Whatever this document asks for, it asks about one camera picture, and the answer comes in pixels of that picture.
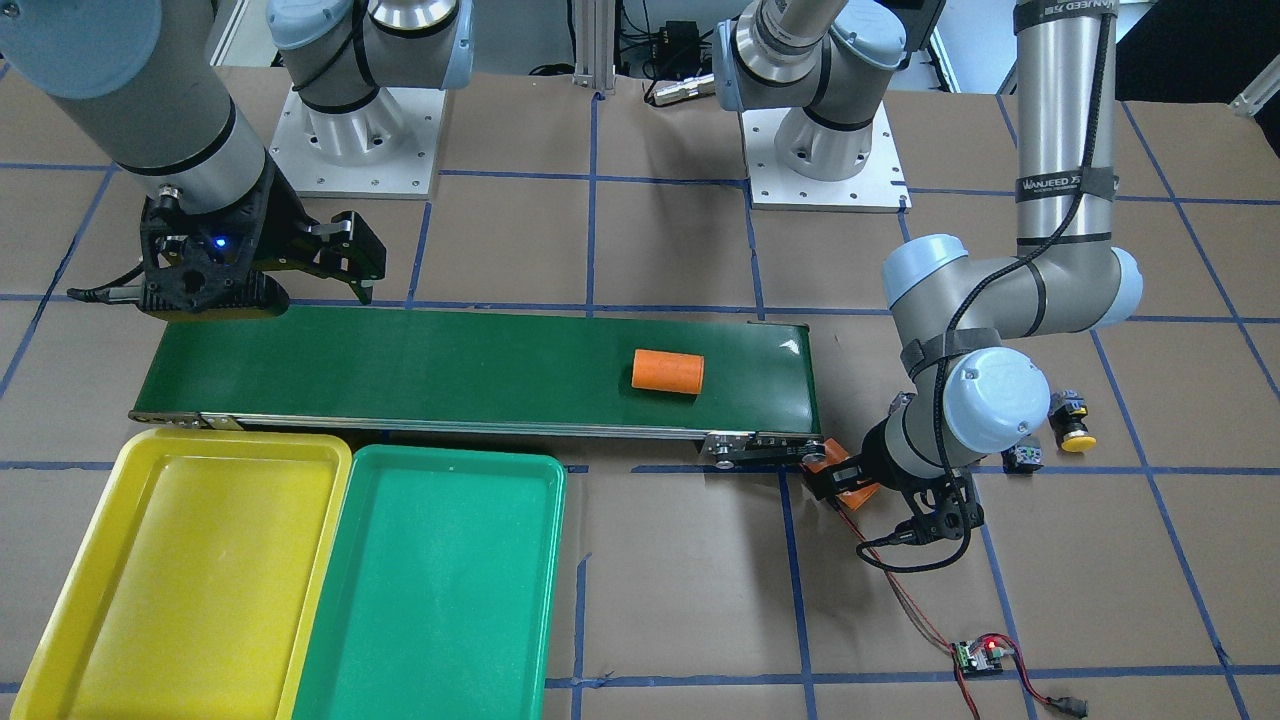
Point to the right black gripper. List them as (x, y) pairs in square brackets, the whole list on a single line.
[(283, 226)]

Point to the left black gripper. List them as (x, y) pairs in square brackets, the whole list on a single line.
[(872, 447)]

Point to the orange cylinder with 4680 print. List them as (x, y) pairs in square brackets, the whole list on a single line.
[(833, 475)]

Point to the plain orange cylinder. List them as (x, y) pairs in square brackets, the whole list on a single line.
[(669, 372)]

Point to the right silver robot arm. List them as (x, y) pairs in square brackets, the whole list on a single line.
[(133, 77)]

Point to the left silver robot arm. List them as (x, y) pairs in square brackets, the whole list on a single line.
[(826, 65)]

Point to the green conveyor belt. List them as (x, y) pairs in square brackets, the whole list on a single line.
[(487, 373)]

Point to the small green circuit board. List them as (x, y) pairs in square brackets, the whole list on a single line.
[(981, 657)]

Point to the green plastic tray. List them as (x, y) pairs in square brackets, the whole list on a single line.
[(436, 603)]

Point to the yellow plastic tray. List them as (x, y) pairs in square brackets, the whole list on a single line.
[(195, 588)]

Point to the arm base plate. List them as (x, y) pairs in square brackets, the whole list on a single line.
[(794, 164), (386, 150)]

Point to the yellow push button switch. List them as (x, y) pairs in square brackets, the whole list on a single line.
[(1024, 458), (1067, 414)]

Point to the aluminium frame post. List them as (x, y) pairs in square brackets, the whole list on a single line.
[(594, 36)]

